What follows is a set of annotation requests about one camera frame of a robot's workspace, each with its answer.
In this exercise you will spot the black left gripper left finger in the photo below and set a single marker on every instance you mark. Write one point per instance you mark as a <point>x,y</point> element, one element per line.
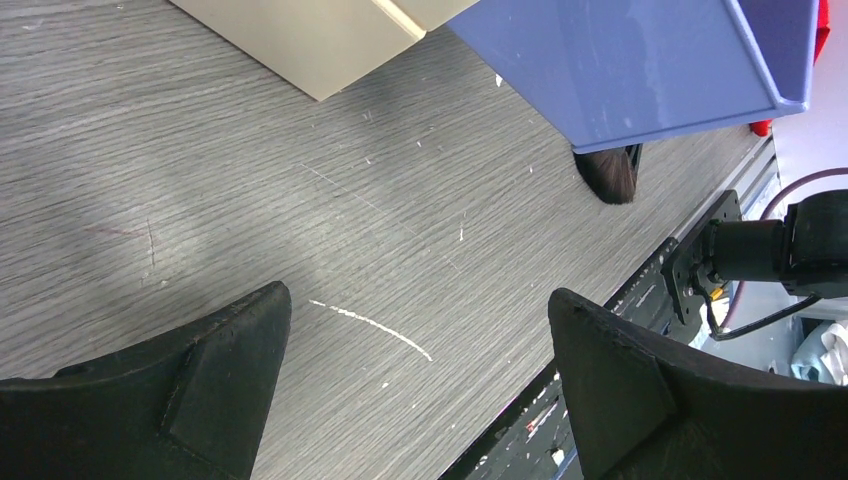
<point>190,403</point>

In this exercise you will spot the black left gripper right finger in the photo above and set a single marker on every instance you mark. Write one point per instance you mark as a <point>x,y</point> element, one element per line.
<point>643,406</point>

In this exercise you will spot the blue drawer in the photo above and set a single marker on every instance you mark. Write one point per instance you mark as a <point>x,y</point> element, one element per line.
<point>612,73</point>

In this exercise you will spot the white pink drawer organizer box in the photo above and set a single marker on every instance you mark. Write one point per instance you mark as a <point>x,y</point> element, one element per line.
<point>322,46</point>

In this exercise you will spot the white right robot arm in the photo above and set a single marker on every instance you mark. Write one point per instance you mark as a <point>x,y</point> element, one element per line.
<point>806,251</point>

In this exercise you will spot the black fan makeup brush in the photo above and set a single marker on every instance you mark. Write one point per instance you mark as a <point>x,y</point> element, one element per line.
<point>611,174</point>

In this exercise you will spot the red cloth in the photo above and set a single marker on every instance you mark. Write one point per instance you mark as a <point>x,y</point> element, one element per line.
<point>763,128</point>

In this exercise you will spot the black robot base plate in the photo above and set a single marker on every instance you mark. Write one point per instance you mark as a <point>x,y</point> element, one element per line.
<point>590,382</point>

